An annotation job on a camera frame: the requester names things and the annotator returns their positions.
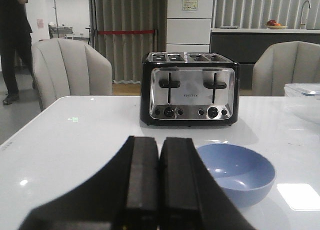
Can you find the chrome faucet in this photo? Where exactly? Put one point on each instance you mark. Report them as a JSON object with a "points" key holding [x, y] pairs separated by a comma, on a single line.
{"points": [[303, 19]]}

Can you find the blue bowl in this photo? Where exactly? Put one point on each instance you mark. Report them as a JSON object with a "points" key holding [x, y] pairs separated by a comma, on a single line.
{"points": [[245, 176]]}

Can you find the fruit plate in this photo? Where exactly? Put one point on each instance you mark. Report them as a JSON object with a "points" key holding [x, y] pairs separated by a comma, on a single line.
{"points": [[273, 24]]}

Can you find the left beige armchair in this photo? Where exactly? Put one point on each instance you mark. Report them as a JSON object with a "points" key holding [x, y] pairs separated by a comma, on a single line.
{"points": [[65, 67]]}

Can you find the right beige armchair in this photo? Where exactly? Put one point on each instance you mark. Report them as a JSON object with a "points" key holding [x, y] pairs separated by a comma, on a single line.
{"points": [[283, 63]]}

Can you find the red barrier belt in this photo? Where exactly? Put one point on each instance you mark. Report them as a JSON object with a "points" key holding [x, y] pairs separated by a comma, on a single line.
{"points": [[126, 32]]}

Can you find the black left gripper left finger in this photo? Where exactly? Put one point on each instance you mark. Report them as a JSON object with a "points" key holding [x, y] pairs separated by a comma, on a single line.
{"points": [[122, 195]]}

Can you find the black and chrome toaster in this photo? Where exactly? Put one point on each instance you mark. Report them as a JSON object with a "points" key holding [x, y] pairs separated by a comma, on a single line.
{"points": [[189, 89]]}

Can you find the clear plastic container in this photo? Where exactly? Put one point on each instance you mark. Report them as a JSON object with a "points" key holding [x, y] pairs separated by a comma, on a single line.
{"points": [[302, 100]]}

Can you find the person in black clothes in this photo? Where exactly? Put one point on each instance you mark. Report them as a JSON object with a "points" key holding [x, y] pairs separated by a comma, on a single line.
{"points": [[15, 32]]}

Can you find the beige armchair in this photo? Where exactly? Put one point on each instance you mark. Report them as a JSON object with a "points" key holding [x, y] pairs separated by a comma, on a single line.
{"points": [[65, 67], [283, 63]]}

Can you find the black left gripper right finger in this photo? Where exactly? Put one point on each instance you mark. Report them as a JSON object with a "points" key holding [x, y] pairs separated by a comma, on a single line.
{"points": [[190, 198]]}

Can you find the dark kitchen counter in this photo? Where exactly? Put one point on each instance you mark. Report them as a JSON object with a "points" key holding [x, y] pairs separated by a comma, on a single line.
{"points": [[246, 46]]}

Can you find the white refrigerator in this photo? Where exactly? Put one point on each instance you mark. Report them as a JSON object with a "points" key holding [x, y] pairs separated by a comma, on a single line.
{"points": [[188, 26]]}

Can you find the grey curtain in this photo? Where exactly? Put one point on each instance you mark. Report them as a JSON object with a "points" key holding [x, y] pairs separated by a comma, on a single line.
{"points": [[125, 52]]}

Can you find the metal rack cart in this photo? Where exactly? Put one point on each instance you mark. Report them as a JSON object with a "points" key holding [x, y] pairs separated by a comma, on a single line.
{"points": [[59, 30]]}

